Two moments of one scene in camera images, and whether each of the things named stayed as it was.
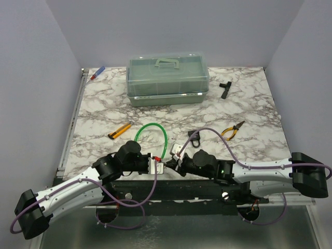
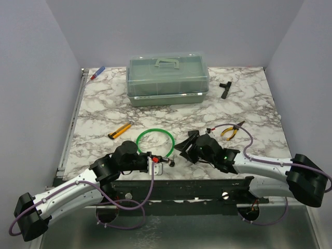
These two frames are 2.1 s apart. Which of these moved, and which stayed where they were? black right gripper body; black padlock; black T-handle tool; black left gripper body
Moved: black right gripper body
Stayed: black left gripper body; black T-handle tool; black padlock
